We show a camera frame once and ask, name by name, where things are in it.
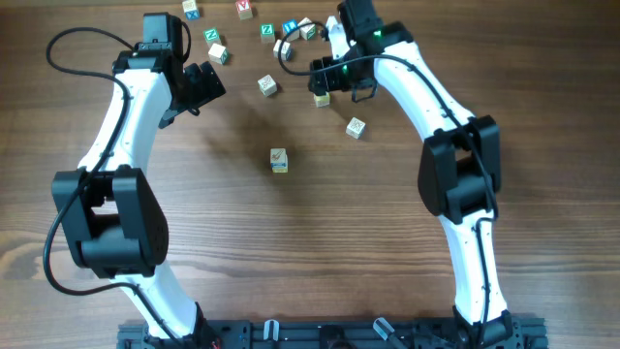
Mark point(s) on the blue L block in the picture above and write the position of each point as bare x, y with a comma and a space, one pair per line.
290, 30

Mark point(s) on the block with red V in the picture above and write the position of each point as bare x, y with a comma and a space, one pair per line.
244, 9

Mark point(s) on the white block teal side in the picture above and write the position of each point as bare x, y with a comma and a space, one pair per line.
267, 85

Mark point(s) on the white block blue side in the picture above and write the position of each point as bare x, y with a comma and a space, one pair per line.
282, 50

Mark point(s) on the yellow top block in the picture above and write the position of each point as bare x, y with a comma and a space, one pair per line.
322, 100

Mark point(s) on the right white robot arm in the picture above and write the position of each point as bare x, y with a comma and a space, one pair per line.
459, 173

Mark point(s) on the plain block green side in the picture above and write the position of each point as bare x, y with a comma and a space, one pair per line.
218, 54

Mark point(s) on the white block green side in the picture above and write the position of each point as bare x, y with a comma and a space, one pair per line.
307, 29

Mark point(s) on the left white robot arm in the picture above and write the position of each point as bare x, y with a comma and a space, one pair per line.
106, 209

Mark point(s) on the cream block yellow side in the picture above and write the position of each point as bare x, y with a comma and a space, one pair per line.
280, 170

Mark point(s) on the white block blue base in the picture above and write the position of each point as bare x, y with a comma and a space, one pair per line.
278, 158

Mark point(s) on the green Z block left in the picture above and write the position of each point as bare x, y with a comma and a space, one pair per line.
212, 36

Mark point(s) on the green z block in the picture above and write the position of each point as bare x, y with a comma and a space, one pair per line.
267, 32
212, 36

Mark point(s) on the white patterned block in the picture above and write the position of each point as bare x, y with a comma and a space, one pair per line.
355, 128

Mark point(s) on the green Z block middle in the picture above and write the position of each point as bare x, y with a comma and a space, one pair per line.
267, 32

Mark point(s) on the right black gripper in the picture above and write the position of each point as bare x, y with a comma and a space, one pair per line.
326, 82

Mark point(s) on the block with blue X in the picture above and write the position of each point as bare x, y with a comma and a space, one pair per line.
191, 10

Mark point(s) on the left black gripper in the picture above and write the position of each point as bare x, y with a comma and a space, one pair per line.
209, 84

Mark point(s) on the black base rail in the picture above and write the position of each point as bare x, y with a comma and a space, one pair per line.
427, 333

